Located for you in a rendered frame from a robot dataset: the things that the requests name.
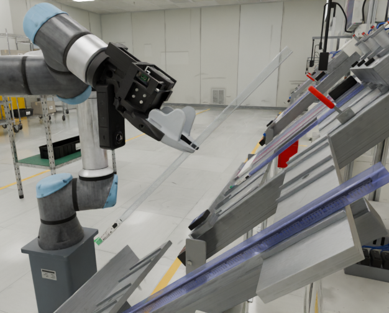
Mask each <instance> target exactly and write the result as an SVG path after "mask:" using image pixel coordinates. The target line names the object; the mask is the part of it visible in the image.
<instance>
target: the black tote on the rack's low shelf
mask: <svg viewBox="0 0 389 313"><path fill-rule="evenodd" d="M52 146H53V155H54V160H56V159H59V158H61V157H65V156H67V155H71V154H73V153H76V152H79V151H81V147H80V136H79V135H78V136H76V137H72V138H67V139H64V140H61V141H57V142H53V143H52ZM39 150H40V157H41V158H43V159H49V157H48V148H47V144H46V145H42V146H39Z"/></svg>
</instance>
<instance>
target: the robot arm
mask: <svg viewBox="0 0 389 313"><path fill-rule="evenodd" d="M23 30H24V33H25V35H26V36H27V37H28V38H29V39H30V40H31V41H32V43H33V44H34V45H36V46H38V47H39V48H40V49H41V50H37V51H31V52H27V53H25V54H24V55H0V96H20V95H56V96H57V97H58V98H59V100H61V101H62V102H65V103H67V104H71V105H75V104H76V108H77V115H78V127H79V134H80V147H81V159H82V165H83V169H82V170H81V171H80V172H79V173H78V175H79V178H73V176H72V175H71V174H70V173H59V174H55V175H51V176H48V177H46V178H44V179H41V180H40V181H39V182H38V183H37V185H36V198H37V202H38V207H39V215H40V228H39V234H38V237H37V240H38V245H39V247H40V248H42V249H44V250H61V249H64V248H68V247H71V246H74V245H76V244H77V243H78V242H80V241H81V240H82V239H83V237H84V230H83V227H82V225H81V224H80V222H79V220H78V218H77V216H76V211H87V210H93V209H104V208H108V207H114V206H115V205H116V201H117V183H118V175H116V174H114V172H113V169H112V168H110V167H109V165H108V150H115V149H117V148H120V147H123V146H124V145H125V144H126V137H125V119H127V120H128V121H129V122H130V123H131V124H132V125H133V126H134V127H135V128H136V129H138V130H140V131H141V132H143V133H144V134H146V135H148V136H149V137H152V138H153V139H155V140H157V141H158V142H162V143H164V144H165V145H168V146H169V147H172V148H175V149H177V150H179V151H182V152H188V153H194V152H195V149H194V148H193V147H192V146H190V144H191V143H192V142H193V141H194V139H193V138H192V137H191V136H190V132H191V128H192V126H193V122H194V120H195V116H196V111H195V110H194V109H193V108H192V107H191V106H186V107H184V108H183V109H175V110H174V109H173V108H171V107H169V106H165V107H163V108H162V109H161V107H162V105H163V103H164V102H165V101H168V99H169V98H170V96H171V94H172V92H173V91H172V89H173V87H174V85H175V84H176V82H177V80H175V79H174V78H172V77H171V76H170V75H168V74H167V73H166V72H164V71H163V70H161V69H160V68H159V67H158V66H156V65H155V64H152V63H147V62H142V61H140V60H139V59H138V58H136V57H135V56H133V54H131V53H129V52H128V51H127V50H128V48H127V47H126V46H125V45H123V44H122V43H119V44H117V43H113V42H109V44H108V45H107V44H106V43H104V42H103V41H102V40H101V39H99V38H98V37H97V36H95V35H94V34H92V33H91V32H90V31H88V30H87V29H86V28H84V27H83V26H82V25H81V24H79V23H78V22H77V21H75V20H74V19H72V18H71V17H70V16H69V15H68V14H67V13H66V12H64V11H61V10H60V9H59V8H57V7H55V6H54V5H52V4H50V3H46V2H42V3H39V4H35V6H33V7H31V8H30V9H29V10H28V11H27V13H26V15H25V17H24V20H23ZM147 66H148V68H147V69H146V67H147ZM145 69H146V71H145ZM161 72H162V73H161ZM163 74H164V75H163ZM166 76H167V77H166ZM168 78H169V79H168ZM198 149H199V147H198V148H197V149H196V150H198Z"/></svg>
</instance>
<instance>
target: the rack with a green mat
mask: <svg viewBox="0 0 389 313"><path fill-rule="evenodd" d="M7 97H15V98H41V103H42V112H43V121H44V126H45V134H46V140H47V148H48V157H49V159H43V158H41V157H40V154H38V155H34V156H30V157H28V158H24V159H21V160H18V158H17V151H16V144H15V140H14V133H13V128H12V121H11V113H10V109H9V102H8V98H7ZM54 97H57V96H56V95H20V96H2V101H3V105H4V112H5V116H6V124H7V131H8V135H9V141H10V146H11V153H12V160H13V164H14V171H15V175H16V182H17V189H18V193H19V199H22V198H24V193H23V189H22V181H21V174H20V170H19V166H26V167H31V168H40V169H45V170H50V171H51V175H55V174H56V169H58V168H61V167H63V166H66V165H69V164H70V163H73V162H76V161H78V160H81V151H79V152H76V153H73V154H71V155H67V156H64V157H61V158H59V159H56V160H54V155H53V146H52V136H51V131H50V122H49V117H48V108H47V98H54ZM111 153H112V168H113V172H114V174H117V170H116V154H115V150H111Z"/></svg>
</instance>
